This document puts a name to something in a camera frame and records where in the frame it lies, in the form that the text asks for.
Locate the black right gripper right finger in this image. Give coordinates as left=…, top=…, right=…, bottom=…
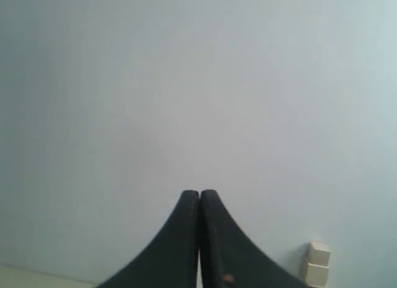
left=198, top=190, right=307, bottom=288

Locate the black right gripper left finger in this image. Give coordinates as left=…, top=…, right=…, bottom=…
left=99, top=191, right=199, bottom=288

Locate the wooden block lower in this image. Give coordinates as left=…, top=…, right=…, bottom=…
left=300, top=262, right=330, bottom=287

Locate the wooden block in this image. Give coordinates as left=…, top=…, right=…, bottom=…
left=308, top=241, right=331, bottom=266
left=300, top=262, right=330, bottom=287

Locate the wooden block upper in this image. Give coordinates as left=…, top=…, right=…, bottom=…
left=308, top=241, right=331, bottom=266

